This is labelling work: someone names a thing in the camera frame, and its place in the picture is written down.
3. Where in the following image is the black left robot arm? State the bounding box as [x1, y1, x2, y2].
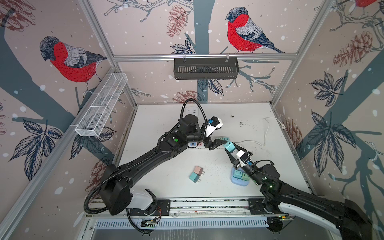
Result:
[84, 99, 225, 216]

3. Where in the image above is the white long power strip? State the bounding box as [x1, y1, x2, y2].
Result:
[188, 137, 225, 150]

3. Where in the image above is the teal green front adapter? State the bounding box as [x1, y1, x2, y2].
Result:
[189, 172, 201, 183]

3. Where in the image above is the pink plug adapter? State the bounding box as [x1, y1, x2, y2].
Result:
[194, 166, 205, 176]

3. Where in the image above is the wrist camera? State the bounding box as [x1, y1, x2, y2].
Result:
[236, 150, 253, 167]
[206, 117, 223, 137]

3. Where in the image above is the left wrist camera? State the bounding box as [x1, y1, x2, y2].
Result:
[206, 117, 223, 137]

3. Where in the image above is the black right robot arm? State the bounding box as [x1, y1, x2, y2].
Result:
[225, 142, 373, 240]

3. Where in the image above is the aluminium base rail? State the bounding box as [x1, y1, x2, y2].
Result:
[86, 196, 301, 230]

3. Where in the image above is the white mesh wall shelf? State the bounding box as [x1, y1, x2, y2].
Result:
[75, 73, 128, 137]

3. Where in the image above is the black hanging wire basket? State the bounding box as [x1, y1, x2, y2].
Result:
[174, 58, 239, 80]

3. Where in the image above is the light green plug adapter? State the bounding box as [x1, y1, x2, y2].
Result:
[241, 173, 250, 181]

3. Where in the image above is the white square power strip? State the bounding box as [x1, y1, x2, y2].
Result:
[185, 107, 200, 117]

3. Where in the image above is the blue rounded power strip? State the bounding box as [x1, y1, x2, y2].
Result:
[231, 167, 250, 187]

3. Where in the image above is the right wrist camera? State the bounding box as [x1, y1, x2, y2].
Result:
[236, 150, 253, 167]

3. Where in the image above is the white power strip cable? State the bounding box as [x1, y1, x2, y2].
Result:
[233, 116, 286, 147]

